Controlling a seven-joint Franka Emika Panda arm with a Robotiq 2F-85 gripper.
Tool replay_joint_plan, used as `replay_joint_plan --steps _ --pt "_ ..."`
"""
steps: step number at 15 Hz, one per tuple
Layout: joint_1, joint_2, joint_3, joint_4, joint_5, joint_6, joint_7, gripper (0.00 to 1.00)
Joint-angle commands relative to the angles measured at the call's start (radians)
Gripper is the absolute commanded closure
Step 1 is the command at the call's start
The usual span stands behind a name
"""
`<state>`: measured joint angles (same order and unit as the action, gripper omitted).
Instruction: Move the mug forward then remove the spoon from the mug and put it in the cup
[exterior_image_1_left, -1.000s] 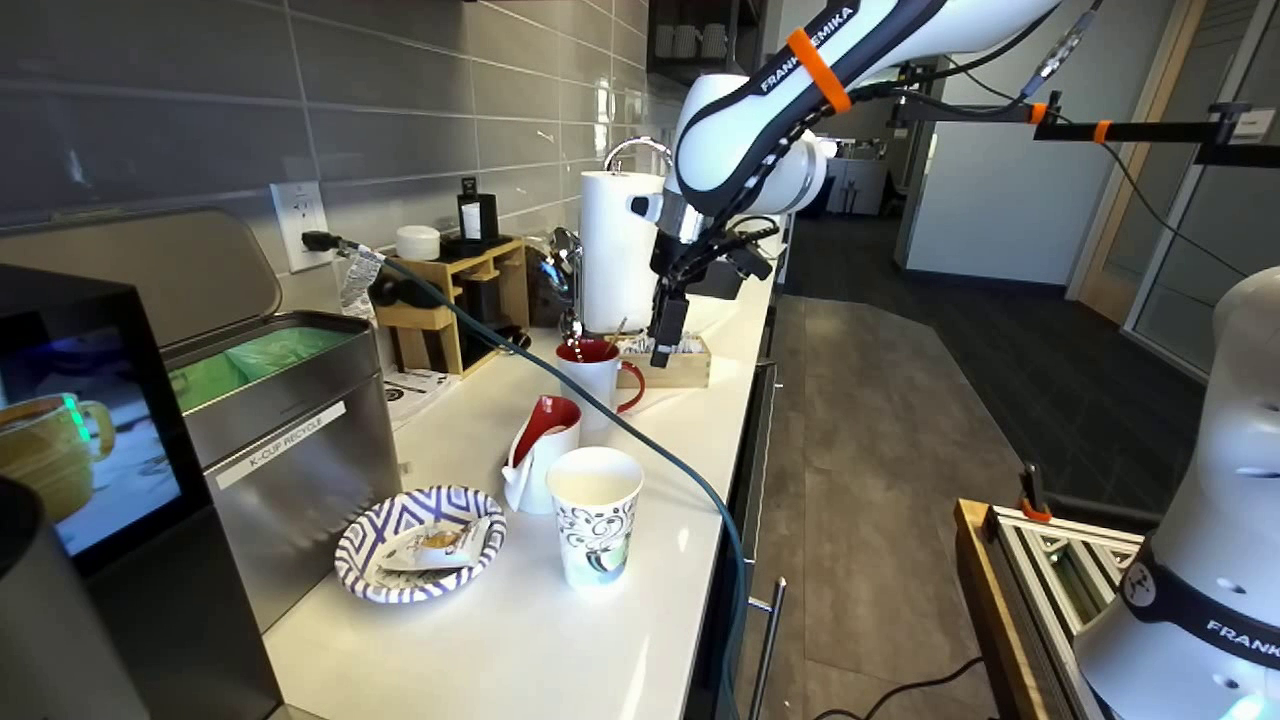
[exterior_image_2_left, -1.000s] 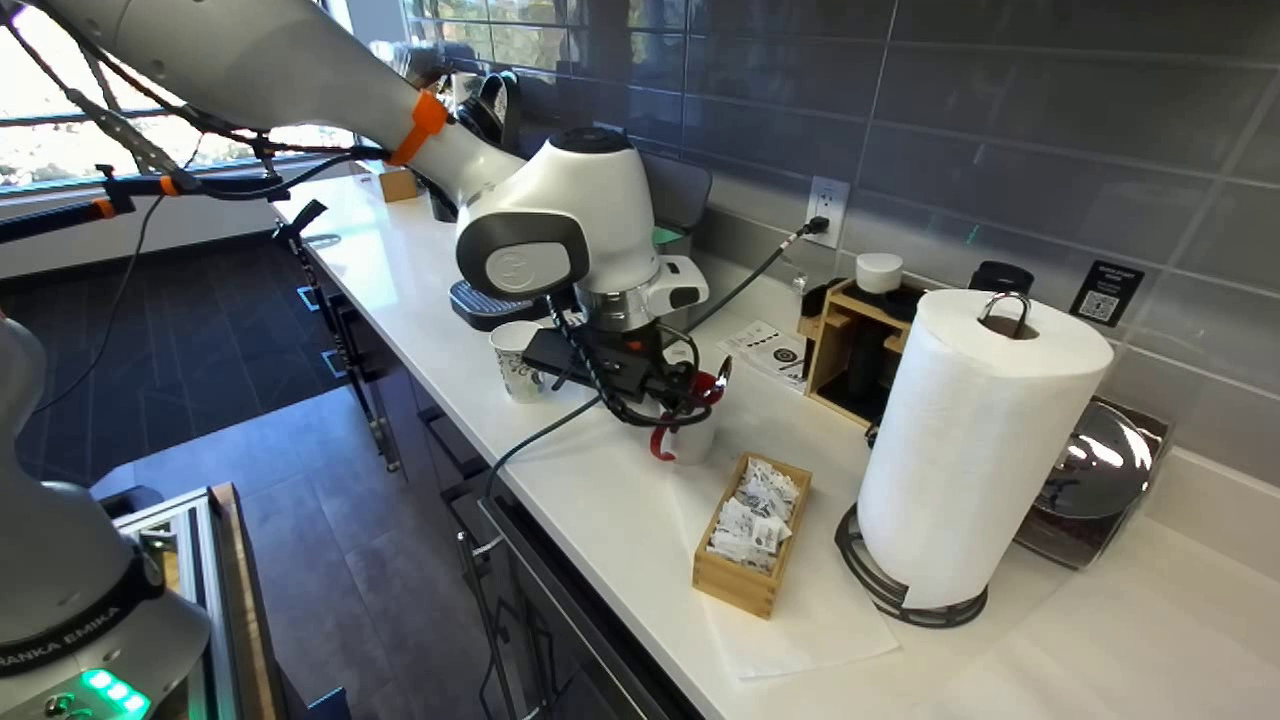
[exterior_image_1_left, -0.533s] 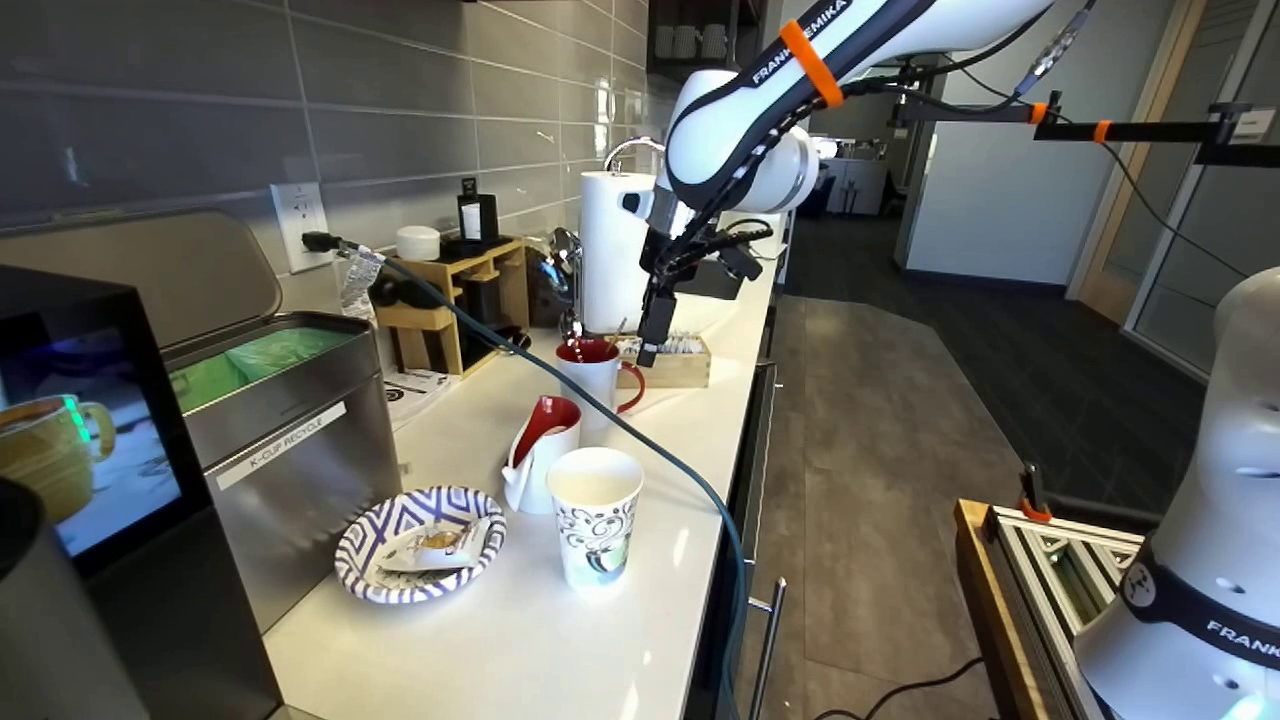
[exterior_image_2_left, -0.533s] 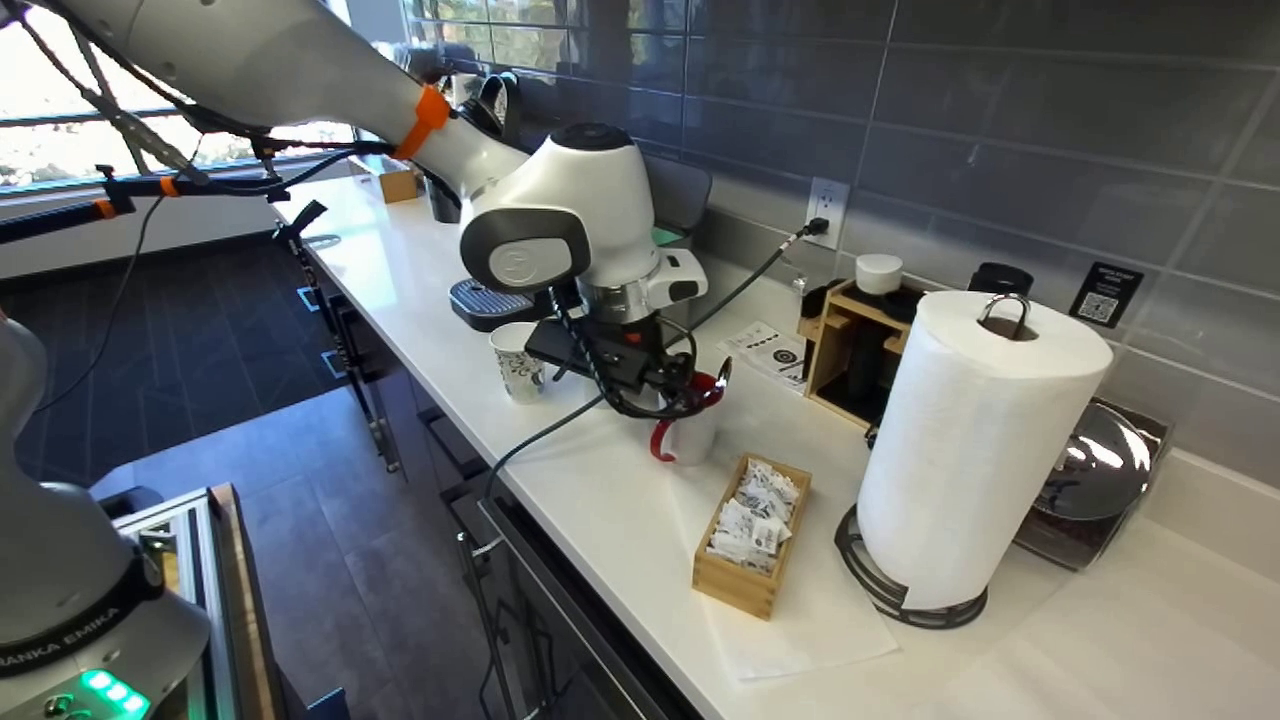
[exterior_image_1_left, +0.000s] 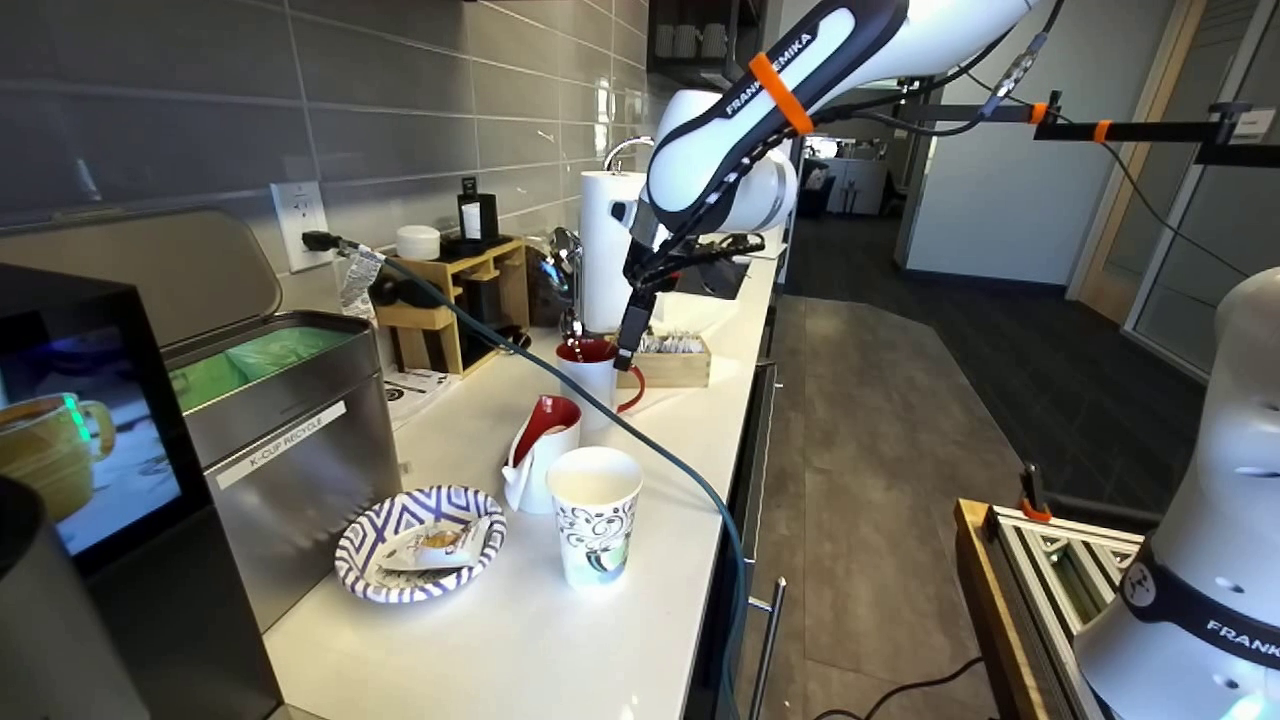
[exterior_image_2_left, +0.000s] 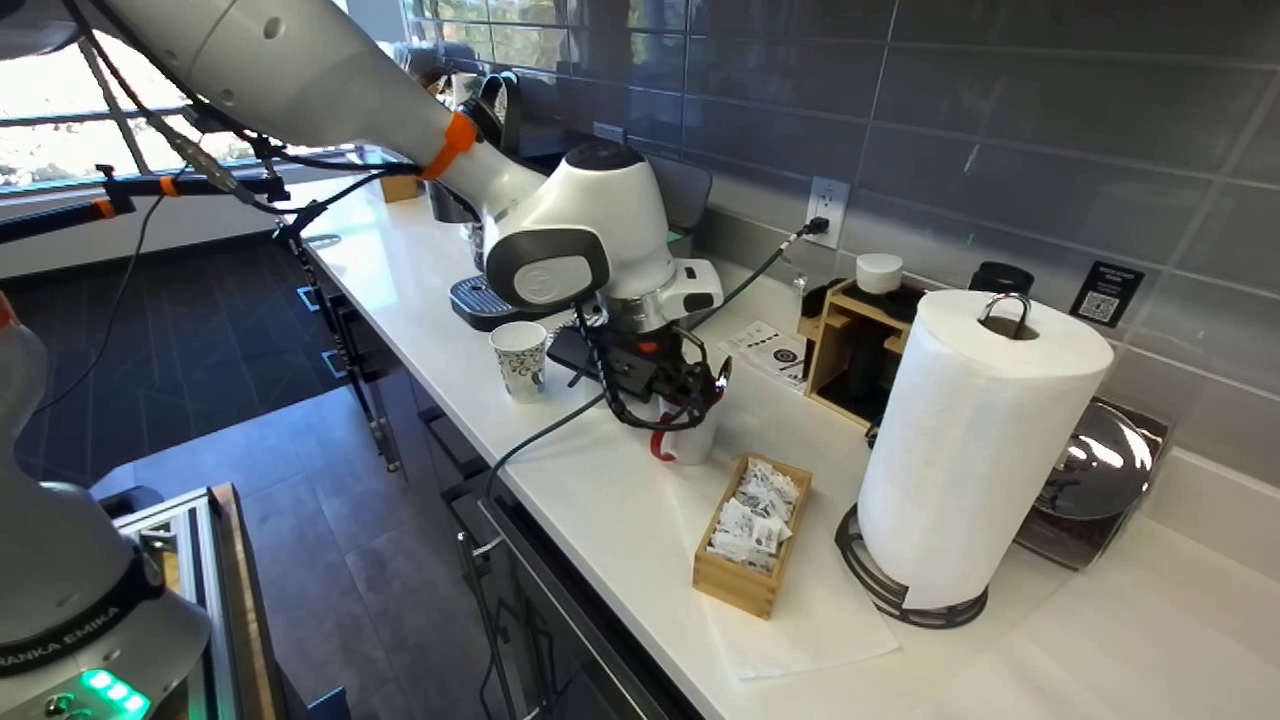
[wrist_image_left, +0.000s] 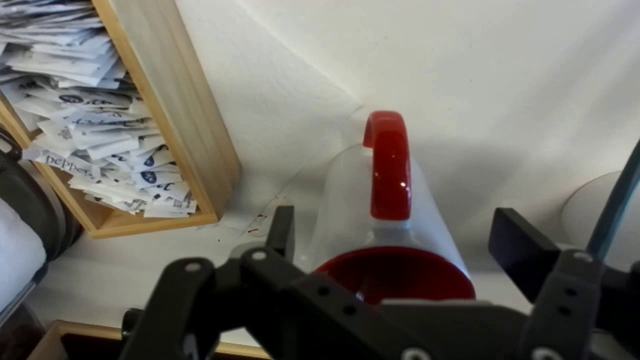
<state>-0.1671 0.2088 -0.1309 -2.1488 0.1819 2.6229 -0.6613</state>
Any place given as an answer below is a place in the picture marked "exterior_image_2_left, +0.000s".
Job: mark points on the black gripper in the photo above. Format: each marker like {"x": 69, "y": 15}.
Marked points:
{"x": 638, "y": 356}

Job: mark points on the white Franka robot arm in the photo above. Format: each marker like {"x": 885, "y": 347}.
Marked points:
{"x": 306, "y": 64}

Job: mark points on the patterned white paper cup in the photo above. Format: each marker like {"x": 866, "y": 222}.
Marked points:
{"x": 521, "y": 360}

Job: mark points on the printed paper leaflet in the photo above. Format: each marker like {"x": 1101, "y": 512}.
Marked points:
{"x": 763, "y": 350}

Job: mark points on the wooden box of sugar packets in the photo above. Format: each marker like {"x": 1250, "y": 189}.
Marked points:
{"x": 746, "y": 553}

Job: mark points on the wooden countertop organizer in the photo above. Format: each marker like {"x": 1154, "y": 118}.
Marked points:
{"x": 842, "y": 350}

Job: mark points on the stainless steel bin with lid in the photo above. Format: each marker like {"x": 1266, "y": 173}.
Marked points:
{"x": 695, "y": 193}

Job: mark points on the small white jar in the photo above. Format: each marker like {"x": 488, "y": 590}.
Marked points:
{"x": 876, "y": 275}

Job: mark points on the dark base cabinet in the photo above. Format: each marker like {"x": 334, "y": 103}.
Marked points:
{"x": 532, "y": 614}

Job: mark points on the chrome domed appliance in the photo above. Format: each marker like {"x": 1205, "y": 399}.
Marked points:
{"x": 1101, "y": 466}

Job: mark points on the black QR code sign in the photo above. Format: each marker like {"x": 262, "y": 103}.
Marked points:
{"x": 1106, "y": 294}

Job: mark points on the black pole with orange clips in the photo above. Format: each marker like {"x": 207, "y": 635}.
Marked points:
{"x": 81, "y": 206}

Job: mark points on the white wall power outlet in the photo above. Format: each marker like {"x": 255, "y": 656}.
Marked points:
{"x": 824, "y": 206}

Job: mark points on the aluminium frame with wooden side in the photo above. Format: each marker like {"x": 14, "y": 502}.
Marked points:
{"x": 203, "y": 600}

